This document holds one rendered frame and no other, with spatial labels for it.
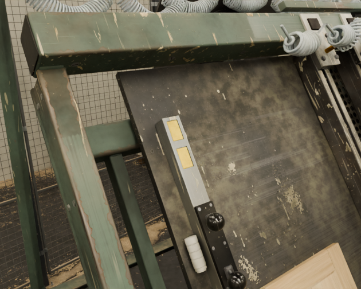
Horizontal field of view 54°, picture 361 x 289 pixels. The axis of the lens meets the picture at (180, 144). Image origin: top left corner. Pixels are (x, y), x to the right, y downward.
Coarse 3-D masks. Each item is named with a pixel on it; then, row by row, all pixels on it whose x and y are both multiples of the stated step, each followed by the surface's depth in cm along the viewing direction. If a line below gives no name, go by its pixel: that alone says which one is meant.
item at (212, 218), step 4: (216, 212) 71; (208, 216) 70; (212, 216) 69; (216, 216) 69; (220, 216) 70; (208, 220) 70; (212, 220) 69; (216, 220) 69; (220, 220) 69; (224, 220) 70; (208, 224) 69; (212, 224) 69; (216, 224) 69; (220, 224) 69; (224, 224) 70; (212, 228) 69; (216, 228) 69; (220, 228) 69
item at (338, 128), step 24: (360, 24) 105; (312, 72) 118; (312, 96) 120; (336, 96) 117; (336, 120) 114; (336, 144) 116; (360, 144) 115; (360, 168) 111; (360, 192) 113; (360, 216) 114
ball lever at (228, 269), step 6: (228, 270) 78; (228, 276) 69; (234, 276) 68; (240, 276) 68; (228, 282) 68; (234, 282) 67; (240, 282) 67; (246, 282) 68; (234, 288) 67; (240, 288) 67
